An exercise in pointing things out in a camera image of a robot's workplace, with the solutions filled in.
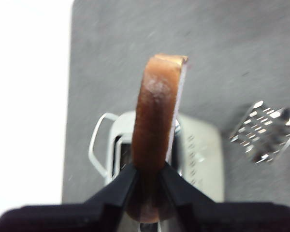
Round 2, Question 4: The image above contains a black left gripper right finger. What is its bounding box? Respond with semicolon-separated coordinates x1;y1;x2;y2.
160;161;290;232

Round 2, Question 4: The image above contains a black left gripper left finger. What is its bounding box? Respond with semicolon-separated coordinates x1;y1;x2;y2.
0;162;141;232

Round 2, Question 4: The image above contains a brown-crusted bread slice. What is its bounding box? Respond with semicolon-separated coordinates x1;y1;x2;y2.
127;53;189;222

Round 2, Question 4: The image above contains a cream two-slot toaster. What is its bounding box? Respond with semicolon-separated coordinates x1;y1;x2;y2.
107;110;225;232

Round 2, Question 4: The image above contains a polished steel toast rack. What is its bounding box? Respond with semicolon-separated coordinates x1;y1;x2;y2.
228;100;290;165

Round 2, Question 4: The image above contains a white toaster power cord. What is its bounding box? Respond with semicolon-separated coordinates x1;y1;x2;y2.
88;112;118;179

